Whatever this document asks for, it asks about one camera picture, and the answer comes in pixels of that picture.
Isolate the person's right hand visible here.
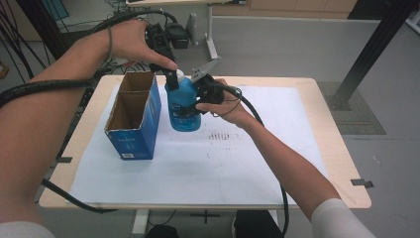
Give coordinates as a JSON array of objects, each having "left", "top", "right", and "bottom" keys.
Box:
[{"left": 195, "top": 77, "right": 264, "bottom": 131}]

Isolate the teal panel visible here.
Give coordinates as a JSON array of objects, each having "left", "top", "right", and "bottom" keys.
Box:
[{"left": 41, "top": 0, "right": 70, "bottom": 22}]

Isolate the dark grey floor mat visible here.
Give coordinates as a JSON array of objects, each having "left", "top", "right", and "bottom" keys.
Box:
[{"left": 316, "top": 80, "right": 387, "bottom": 137}]

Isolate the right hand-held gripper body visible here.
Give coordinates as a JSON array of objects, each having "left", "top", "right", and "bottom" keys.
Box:
[{"left": 190, "top": 59, "right": 244, "bottom": 107}]

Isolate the person's left hand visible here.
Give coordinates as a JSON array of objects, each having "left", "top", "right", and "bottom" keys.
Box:
[{"left": 107, "top": 19, "right": 179, "bottom": 72}]

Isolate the black metal post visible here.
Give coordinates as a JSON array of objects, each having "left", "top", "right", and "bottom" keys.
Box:
[
  {"left": 330, "top": 0, "right": 420, "bottom": 111},
  {"left": 15, "top": 0, "right": 68, "bottom": 62}
]

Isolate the white desk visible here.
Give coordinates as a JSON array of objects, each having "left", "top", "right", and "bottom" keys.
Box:
[{"left": 125, "top": 0, "right": 247, "bottom": 64}]

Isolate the blue bottle with white cap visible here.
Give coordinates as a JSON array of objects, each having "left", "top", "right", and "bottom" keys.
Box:
[{"left": 163, "top": 68, "right": 202, "bottom": 133}]

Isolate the person's dark trouser leg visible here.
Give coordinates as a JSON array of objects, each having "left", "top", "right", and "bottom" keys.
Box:
[{"left": 231, "top": 209, "right": 287, "bottom": 238}]

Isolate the thin black wrist loop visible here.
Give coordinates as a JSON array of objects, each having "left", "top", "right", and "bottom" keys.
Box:
[
  {"left": 211, "top": 93, "right": 244, "bottom": 119},
  {"left": 106, "top": 25, "right": 114, "bottom": 62}
]

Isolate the light wooden table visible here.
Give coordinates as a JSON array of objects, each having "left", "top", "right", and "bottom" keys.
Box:
[{"left": 39, "top": 74, "right": 372, "bottom": 238}]

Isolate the white paper sheet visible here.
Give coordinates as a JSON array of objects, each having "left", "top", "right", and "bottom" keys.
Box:
[{"left": 68, "top": 83, "right": 329, "bottom": 206}]

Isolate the wooden cabinet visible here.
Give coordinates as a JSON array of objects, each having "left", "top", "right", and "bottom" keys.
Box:
[{"left": 212, "top": 0, "right": 359, "bottom": 20}]

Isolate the bundle of black cables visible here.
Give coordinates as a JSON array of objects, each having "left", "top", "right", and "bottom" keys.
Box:
[{"left": 0, "top": 0, "right": 150, "bottom": 83}]

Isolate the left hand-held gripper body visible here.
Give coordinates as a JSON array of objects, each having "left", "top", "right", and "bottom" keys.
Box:
[{"left": 144, "top": 13, "right": 199, "bottom": 73}]

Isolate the blue cardboard box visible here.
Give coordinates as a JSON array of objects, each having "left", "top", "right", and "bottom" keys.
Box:
[{"left": 104, "top": 71, "right": 162, "bottom": 162}]

